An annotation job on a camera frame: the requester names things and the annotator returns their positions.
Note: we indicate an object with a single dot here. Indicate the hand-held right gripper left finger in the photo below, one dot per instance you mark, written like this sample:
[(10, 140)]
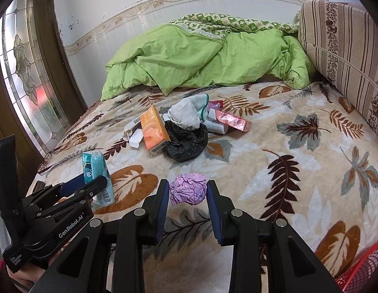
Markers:
[(164, 207)]

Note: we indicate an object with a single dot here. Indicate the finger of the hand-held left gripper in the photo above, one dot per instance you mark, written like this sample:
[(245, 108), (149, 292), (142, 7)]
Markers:
[(76, 185), (70, 209)]

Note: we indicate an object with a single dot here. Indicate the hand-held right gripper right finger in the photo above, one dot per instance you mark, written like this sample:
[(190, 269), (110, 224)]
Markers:
[(212, 207)]

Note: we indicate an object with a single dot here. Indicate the blue tissue packet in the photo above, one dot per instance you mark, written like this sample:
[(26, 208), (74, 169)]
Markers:
[(96, 166)]

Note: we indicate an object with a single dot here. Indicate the purple paper ball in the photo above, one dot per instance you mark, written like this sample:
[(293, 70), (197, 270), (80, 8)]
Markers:
[(187, 189)]

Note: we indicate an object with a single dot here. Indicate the white medicine box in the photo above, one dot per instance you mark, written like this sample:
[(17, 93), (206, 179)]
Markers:
[(132, 126)]

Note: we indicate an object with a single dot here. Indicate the white spray bottle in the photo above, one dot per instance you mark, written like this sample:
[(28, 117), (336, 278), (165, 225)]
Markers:
[(216, 125)]

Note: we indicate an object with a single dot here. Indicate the red plastic basket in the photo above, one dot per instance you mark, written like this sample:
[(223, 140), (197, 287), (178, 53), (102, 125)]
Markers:
[(369, 268)]

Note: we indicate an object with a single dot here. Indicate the person's left hand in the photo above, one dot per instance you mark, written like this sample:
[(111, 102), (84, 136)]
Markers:
[(24, 278)]

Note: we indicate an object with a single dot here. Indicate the leaf print blanket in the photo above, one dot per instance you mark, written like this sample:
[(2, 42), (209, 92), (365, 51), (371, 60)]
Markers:
[(268, 174)]

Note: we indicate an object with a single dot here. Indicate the black plastic bag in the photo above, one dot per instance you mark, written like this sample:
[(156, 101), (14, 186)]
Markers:
[(184, 145)]

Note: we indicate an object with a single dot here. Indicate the small white box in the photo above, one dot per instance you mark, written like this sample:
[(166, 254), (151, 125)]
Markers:
[(136, 139)]

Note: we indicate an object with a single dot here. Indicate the orange cardboard box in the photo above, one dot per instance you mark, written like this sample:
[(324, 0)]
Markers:
[(154, 128)]

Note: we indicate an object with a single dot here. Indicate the shiny pink box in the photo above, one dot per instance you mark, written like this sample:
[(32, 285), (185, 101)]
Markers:
[(233, 121)]

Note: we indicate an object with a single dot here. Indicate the white sock with green trim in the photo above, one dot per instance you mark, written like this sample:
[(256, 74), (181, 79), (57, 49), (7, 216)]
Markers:
[(186, 113)]

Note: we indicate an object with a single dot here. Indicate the small pink packet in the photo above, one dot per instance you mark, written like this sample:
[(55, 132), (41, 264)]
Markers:
[(215, 104)]

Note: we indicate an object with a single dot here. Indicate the green quilt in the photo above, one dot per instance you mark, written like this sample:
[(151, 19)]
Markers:
[(183, 58)]

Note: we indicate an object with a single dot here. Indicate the striped floral cushion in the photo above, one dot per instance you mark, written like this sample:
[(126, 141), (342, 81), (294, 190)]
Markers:
[(344, 55)]

